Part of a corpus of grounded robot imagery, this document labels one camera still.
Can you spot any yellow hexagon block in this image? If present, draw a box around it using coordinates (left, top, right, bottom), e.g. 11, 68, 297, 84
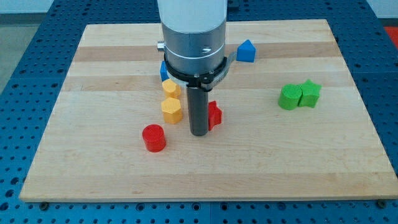
161, 98, 183, 124

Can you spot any blue triangle block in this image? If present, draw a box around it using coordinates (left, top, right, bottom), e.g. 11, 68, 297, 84
236, 40, 256, 63

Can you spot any blue block behind arm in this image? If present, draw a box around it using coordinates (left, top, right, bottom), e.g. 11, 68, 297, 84
159, 61, 169, 82

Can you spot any wooden board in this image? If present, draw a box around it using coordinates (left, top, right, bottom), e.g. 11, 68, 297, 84
20, 19, 397, 202

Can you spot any yellow rounded block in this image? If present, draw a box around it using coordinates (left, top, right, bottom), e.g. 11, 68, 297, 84
162, 79, 181, 99

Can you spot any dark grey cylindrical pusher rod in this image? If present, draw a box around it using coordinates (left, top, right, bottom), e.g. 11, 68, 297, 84
187, 88, 208, 136

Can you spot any green cylinder block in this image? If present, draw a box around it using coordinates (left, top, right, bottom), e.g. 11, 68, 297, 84
278, 84, 302, 110

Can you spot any red cylinder block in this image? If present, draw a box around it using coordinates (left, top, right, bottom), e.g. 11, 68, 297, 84
142, 124, 167, 152

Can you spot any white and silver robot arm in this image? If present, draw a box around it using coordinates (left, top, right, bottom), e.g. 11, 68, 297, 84
157, 0, 236, 136

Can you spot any red star block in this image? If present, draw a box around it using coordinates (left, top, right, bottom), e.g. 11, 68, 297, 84
208, 101, 223, 131

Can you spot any green star block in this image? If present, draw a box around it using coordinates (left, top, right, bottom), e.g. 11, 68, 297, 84
298, 80, 322, 108

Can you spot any black clamp ring mount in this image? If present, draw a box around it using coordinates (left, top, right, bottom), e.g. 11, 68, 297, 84
164, 52, 237, 91

